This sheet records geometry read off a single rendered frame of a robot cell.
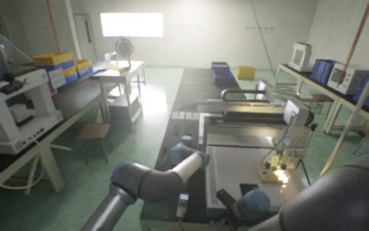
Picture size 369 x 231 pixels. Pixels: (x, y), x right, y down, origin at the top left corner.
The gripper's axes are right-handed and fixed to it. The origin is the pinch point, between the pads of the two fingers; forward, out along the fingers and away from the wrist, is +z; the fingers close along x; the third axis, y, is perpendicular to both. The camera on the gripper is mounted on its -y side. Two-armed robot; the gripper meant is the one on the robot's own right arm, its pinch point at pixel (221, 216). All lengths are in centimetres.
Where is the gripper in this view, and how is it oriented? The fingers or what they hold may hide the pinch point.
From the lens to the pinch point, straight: 102.1
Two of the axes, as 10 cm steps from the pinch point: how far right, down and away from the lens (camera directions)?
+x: 8.6, -2.7, 4.3
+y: 4.8, 7.3, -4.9
